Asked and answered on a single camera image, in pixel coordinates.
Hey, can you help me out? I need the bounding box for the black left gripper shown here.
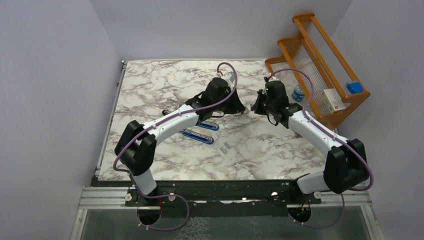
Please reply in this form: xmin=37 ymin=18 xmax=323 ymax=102
xmin=212 ymin=88 xmax=246 ymax=115

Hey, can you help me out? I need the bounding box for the blue black stapler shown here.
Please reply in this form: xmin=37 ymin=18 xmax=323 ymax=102
xmin=196 ymin=121 xmax=220 ymax=131

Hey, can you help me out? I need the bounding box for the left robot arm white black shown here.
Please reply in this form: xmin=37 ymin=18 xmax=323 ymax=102
xmin=114 ymin=77 xmax=246 ymax=206

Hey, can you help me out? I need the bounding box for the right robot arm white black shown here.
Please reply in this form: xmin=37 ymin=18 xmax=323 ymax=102
xmin=251 ymin=79 xmax=371 ymax=204

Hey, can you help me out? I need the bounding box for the blue lidded small jar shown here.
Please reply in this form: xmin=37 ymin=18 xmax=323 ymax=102
xmin=291 ymin=84 xmax=305 ymax=102

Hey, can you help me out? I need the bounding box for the orange wooden tiered rack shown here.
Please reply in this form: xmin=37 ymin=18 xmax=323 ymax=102
xmin=265 ymin=12 xmax=371 ymax=130

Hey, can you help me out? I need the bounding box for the white red carton box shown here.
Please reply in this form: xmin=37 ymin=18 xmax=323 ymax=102
xmin=321 ymin=88 xmax=346 ymax=114

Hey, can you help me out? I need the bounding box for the blue block on rack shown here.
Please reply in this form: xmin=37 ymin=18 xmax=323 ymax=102
xmin=346 ymin=81 xmax=364 ymax=94

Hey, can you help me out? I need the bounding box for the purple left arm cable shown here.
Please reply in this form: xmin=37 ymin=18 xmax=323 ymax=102
xmin=113 ymin=61 xmax=239 ymax=232

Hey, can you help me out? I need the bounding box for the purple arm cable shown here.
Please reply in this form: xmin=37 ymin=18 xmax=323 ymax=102
xmin=113 ymin=61 xmax=239 ymax=232
xmin=264 ymin=68 xmax=375 ymax=229

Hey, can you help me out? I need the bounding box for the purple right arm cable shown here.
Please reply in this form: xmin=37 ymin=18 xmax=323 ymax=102
xmin=264 ymin=68 xmax=375 ymax=229

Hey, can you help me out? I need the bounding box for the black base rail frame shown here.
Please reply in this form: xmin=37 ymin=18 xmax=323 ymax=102
xmin=79 ymin=179 xmax=372 ymax=220

